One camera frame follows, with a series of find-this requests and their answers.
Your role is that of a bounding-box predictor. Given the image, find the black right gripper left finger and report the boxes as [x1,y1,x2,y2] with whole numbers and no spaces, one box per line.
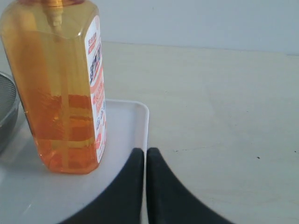
[62,148,144,224]

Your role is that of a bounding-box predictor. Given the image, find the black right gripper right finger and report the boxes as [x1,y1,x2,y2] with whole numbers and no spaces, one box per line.
[147,147,231,224]

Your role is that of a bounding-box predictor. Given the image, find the orange dish soap pump bottle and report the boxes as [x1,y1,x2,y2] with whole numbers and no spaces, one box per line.
[0,0,107,174]

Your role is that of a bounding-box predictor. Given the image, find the white plastic tray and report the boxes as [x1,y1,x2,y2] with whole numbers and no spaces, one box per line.
[0,99,149,224]

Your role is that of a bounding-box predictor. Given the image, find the steel mesh strainer basket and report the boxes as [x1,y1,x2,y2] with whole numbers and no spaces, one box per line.
[0,71,20,152]

